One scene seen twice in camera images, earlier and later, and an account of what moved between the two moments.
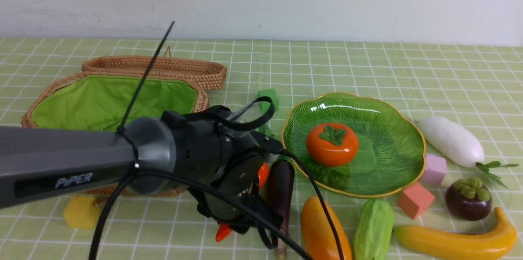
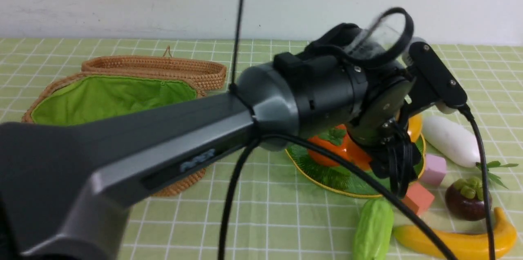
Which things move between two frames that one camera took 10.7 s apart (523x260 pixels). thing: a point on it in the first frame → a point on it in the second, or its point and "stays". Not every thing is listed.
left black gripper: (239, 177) → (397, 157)
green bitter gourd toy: (374, 231) stays
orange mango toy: (317, 236) → (415, 124)
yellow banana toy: (453, 245) stays
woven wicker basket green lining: (101, 101) stays
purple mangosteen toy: (467, 199) stays
